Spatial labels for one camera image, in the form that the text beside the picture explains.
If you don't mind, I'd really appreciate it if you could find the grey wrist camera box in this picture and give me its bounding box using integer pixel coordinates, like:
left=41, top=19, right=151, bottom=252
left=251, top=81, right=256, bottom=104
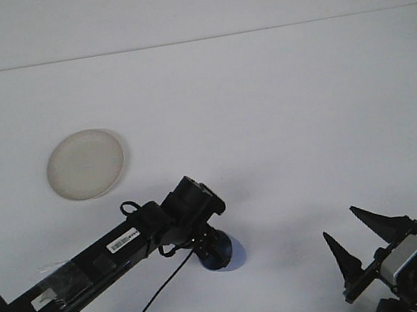
left=374, top=234, right=417, bottom=288
left=190, top=175, right=227, bottom=220

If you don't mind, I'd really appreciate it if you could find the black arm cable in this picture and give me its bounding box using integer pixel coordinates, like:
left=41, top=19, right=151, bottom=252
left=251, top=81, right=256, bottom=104
left=84, top=242, right=205, bottom=312

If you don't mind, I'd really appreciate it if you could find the pale round plate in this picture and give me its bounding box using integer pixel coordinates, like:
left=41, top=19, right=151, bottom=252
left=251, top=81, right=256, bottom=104
left=40, top=123, right=132, bottom=207

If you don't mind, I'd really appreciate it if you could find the pale blue cup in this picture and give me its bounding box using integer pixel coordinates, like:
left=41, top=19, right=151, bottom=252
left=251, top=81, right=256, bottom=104
left=199, top=232, right=249, bottom=276

